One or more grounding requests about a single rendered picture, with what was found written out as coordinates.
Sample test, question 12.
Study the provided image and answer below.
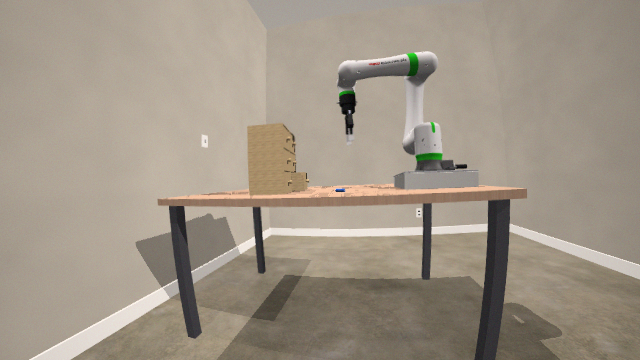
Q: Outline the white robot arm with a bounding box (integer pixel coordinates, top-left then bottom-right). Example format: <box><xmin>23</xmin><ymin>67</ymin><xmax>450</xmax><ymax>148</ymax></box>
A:
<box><xmin>337</xmin><ymin>52</ymin><xmax>467</xmax><ymax>171</ymax></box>

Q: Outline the small wooden chest of drawers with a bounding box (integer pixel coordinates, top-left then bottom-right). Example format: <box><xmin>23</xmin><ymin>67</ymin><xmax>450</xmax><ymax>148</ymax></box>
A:
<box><xmin>247</xmin><ymin>123</ymin><xmax>296</xmax><ymax>195</ymax></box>

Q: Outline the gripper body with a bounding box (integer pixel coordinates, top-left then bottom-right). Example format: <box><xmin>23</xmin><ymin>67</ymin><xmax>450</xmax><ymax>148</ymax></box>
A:
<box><xmin>341</xmin><ymin>105</ymin><xmax>355</xmax><ymax>115</ymax></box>

